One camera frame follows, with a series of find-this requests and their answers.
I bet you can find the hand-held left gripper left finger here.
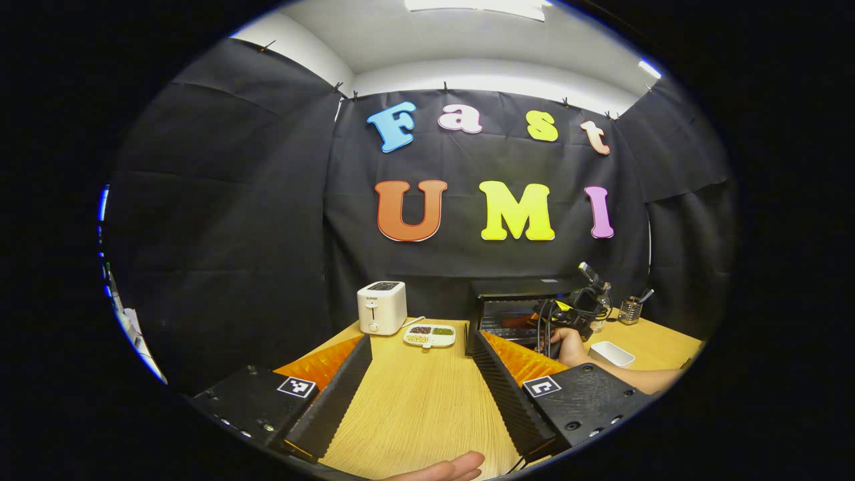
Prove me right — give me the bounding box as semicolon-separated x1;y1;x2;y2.
189;333;373;464

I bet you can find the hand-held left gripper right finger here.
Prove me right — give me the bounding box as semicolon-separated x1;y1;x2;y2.
472;330;654;463

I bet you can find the black electric oven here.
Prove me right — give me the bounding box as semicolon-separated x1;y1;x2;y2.
466;277;583;356

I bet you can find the clear glass bottle yellow label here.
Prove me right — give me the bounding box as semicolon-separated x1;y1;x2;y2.
596;282;613;333

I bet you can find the white rectangular plate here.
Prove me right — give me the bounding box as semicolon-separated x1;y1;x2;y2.
588;341;636;369

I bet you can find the white divided snack dish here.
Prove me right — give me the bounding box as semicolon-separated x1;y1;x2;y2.
403;323;458;350

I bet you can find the white toaster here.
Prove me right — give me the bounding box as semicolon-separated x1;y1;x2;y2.
357;281;408;336

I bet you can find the black backdrop cloth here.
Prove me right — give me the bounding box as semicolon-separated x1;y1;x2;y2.
104;37;739;395

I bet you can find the ceiling light panel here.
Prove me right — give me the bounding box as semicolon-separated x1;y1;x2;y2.
404;0;555;22

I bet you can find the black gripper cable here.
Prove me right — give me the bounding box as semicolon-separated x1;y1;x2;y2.
536;299;566;357

